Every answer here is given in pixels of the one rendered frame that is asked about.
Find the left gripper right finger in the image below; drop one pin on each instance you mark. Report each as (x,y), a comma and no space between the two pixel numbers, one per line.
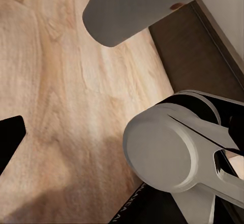
(236,131)

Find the cabinet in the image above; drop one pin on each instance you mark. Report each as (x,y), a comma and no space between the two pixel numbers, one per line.
(197,55)

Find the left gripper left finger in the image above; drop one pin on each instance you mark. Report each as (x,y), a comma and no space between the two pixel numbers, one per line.
(12,132)

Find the trash can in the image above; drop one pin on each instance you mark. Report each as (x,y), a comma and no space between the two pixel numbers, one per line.
(111,22)

